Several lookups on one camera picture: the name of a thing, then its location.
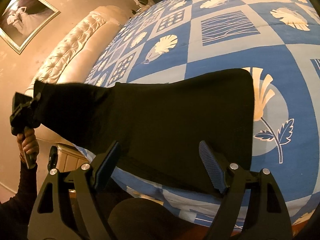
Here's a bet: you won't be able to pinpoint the black pants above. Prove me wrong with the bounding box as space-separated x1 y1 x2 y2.
34 69 254 196

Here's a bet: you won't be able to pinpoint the person's dark sleeved forearm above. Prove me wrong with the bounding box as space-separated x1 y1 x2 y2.
1 163 37 239

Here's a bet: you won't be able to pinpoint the person's left hand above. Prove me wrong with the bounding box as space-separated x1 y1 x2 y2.
16 127 40 164

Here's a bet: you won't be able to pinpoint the person's dark clothed knee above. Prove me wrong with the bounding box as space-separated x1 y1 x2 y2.
108 198 208 240

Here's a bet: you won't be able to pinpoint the cream tufted headboard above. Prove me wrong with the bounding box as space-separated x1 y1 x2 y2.
23 4 130 145

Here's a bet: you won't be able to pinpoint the blue patterned bed cover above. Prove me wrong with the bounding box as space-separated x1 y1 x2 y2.
86 0 319 225

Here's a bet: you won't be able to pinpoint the framed wall picture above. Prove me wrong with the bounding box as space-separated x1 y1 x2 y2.
1 0 60 54

